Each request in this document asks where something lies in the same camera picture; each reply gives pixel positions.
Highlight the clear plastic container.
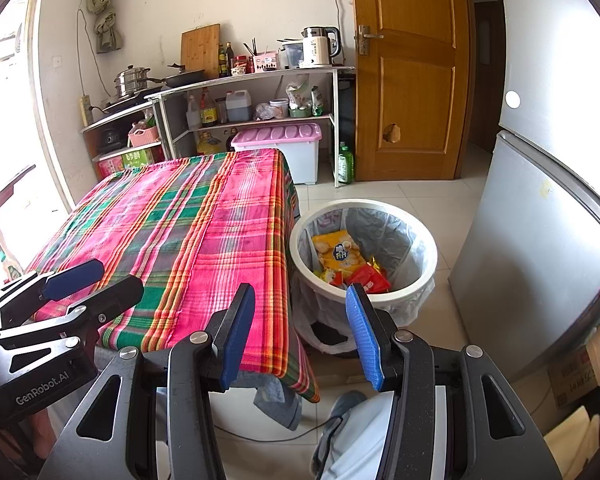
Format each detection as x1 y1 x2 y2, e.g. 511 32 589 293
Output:
279 41 305 68

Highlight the dark wooden chair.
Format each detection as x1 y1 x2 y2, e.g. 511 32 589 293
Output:
0 164 37 231

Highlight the pink green plaid tablecloth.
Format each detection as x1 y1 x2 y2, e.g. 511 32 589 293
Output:
25 149 322 404

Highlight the yellow snack wrapper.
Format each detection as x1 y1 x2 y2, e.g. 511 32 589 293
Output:
312 267 343 286

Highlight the yellow chips bag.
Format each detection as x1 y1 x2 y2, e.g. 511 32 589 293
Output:
311 230 368 273

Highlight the storage box pink lid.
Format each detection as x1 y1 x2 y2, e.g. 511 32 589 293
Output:
230 122 324 186

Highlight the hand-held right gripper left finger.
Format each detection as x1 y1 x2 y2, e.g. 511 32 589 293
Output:
37 282 257 480

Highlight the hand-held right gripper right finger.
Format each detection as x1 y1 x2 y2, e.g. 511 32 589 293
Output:
345 282 563 480

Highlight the black floor cable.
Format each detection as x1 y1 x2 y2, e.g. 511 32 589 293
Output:
212 417 331 443

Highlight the green plastic bottle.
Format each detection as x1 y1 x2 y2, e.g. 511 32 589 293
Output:
336 141 356 184

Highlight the black frying pan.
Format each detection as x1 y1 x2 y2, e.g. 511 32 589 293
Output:
145 63 207 88

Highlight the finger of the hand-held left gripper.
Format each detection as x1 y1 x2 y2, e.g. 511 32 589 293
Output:
0 275 145 361
0 258 105 327

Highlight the white metal rack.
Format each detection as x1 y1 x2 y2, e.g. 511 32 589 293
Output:
145 66 356 188

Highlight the red printed box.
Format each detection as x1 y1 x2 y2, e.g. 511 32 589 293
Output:
97 156 124 180

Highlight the soy sauce bottle yellow label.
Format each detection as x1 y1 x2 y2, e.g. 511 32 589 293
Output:
200 87 218 127

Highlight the metal door handle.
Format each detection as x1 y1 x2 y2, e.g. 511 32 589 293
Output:
356 24 385 56

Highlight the cardboard box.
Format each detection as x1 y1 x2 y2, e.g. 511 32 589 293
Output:
542 405 600 466
546 340 600 407

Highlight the black induction cooker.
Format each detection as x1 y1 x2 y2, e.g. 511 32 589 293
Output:
102 94 153 111

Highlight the large dark liquid jug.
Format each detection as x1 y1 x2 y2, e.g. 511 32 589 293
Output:
226 89 253 122

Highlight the white green squeeze bottle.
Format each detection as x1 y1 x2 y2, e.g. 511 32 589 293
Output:
0 250 25 283

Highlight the window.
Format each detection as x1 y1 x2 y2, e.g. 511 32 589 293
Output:
0 0 76 286

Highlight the white corner shelf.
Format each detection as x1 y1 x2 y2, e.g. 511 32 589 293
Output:
78 100 168 181

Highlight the clear bin liner bag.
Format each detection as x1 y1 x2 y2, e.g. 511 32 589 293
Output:
292 205 436 356

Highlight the white electric kettle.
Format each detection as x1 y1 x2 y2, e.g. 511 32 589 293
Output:
300 26 342 68

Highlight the green carton box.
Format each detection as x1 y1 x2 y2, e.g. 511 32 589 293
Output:
121 147 153 170

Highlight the wooden door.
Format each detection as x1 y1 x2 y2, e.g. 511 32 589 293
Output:
349 0 476 182

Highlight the hanging grey cloth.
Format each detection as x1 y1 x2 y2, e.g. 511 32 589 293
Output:
86 0 121 54

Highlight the white round bin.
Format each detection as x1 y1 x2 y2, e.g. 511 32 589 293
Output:
288 199 438 356

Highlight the yellow cooking oil bottle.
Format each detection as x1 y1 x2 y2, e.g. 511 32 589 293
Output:
196 131 226 156

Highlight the red snack packet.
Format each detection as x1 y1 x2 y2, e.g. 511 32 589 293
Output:
342 262 392 295

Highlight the white plastic food bag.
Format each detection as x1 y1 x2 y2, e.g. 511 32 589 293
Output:
285 74 311 110

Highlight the small black cooker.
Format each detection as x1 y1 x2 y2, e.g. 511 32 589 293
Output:
99 129 127 153

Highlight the grey refrigerator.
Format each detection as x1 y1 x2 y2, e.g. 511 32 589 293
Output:
447 0 600 386

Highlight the steel steamer pot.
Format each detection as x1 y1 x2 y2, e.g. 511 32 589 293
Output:
113 65 148 98

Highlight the pink woven basket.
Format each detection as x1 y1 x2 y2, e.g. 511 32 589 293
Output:
127 126 160 147

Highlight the wooden cutting board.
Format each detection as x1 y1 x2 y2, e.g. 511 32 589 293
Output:
181 23 221 81

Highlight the person's grey white clothing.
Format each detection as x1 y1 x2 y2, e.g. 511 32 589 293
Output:
312 390 451 480

